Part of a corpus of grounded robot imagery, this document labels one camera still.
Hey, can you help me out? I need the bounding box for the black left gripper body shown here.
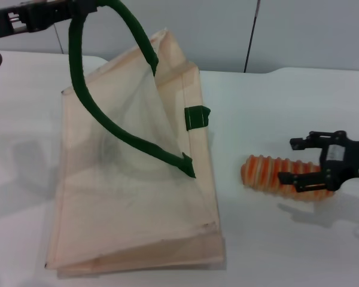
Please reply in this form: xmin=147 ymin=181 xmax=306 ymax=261
xmin=0 ymin=1 xmax=75 ymax=41

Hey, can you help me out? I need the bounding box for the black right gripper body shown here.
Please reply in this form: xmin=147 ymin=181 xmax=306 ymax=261
xmin=319 ymin=139 xmax=359 ymax=193

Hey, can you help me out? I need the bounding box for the orange striped bread loaf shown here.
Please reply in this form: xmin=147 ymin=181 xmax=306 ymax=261
xmin=240 ymin=154 xmax=337 ymax=204

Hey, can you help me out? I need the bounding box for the cream handbag with green handles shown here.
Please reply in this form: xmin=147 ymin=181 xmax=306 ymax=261
xmin=44 ymin=0 xmax=228 ymax=280

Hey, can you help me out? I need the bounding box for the thin black pole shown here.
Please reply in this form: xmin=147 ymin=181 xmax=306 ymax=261
xmin=244 ymin=0 xmax=261 ymax=74

